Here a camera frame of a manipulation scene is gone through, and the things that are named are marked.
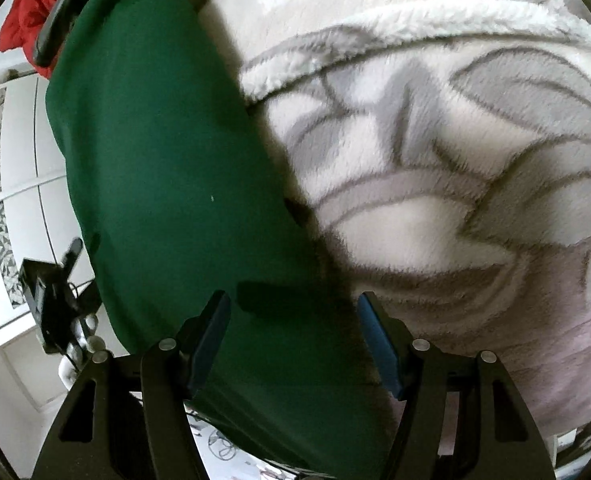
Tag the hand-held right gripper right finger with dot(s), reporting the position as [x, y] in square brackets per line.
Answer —
[380, 345]

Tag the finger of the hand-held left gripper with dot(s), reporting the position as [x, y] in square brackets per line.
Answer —
[72, 256]

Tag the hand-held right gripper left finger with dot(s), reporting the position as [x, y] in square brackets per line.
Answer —
[208, 340]

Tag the green varsity jacket white sleeves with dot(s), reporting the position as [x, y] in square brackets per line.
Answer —
[165, 160]

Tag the person's left hand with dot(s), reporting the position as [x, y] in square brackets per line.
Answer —
[84, 332]

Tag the white sliding wardrobe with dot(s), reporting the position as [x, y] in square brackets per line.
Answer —
[20, 135]

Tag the floral plush blanket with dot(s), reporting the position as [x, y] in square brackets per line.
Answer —
[425, 160]

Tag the black leather jacket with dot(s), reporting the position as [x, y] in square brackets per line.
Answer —
[57, 25]

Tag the red quilt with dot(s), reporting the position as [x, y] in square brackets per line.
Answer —
[25, 15]

